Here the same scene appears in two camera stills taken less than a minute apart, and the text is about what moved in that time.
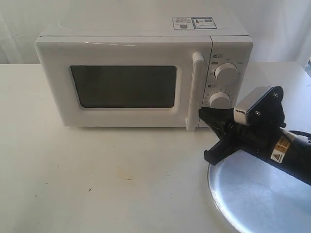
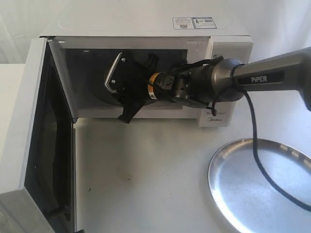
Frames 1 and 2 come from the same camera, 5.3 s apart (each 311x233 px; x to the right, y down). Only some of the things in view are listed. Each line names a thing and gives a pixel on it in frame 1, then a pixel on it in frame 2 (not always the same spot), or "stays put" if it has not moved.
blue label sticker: [203, 23] stays put
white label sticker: [182, 23] stays put
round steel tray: [258, 194] stays put
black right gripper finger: [221, 129] -> [151, 61]
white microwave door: [127, 81] -> [37, 119]
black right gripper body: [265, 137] -> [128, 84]
